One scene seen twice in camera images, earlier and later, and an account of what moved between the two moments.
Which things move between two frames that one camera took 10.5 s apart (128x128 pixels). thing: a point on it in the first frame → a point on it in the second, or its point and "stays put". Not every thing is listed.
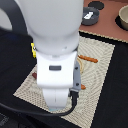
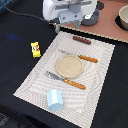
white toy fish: [88, 16] stays put
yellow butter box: [33, 51] stays put
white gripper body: [58, 76] → [68, 11]
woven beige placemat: [95, 58] stays put
